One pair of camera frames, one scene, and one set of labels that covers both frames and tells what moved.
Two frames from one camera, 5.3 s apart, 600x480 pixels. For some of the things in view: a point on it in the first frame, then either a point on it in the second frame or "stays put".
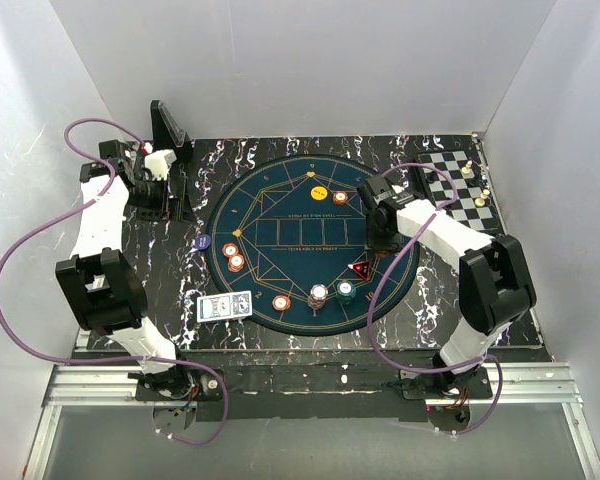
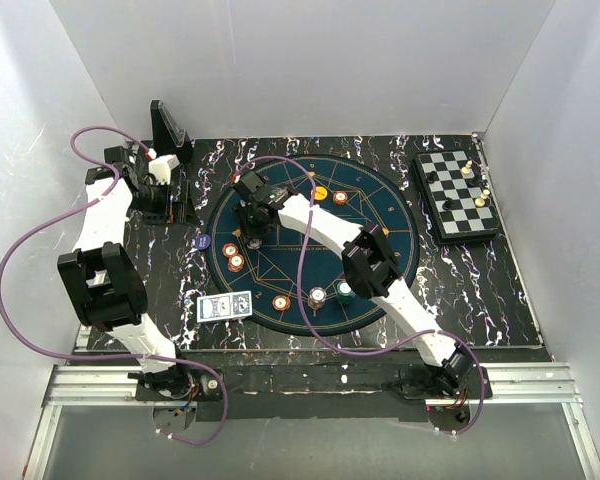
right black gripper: [375, 243] -> [248, 232]
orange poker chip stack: [281, 303] stays put
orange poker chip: [229, 249] stays put
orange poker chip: [340, 198] stays put
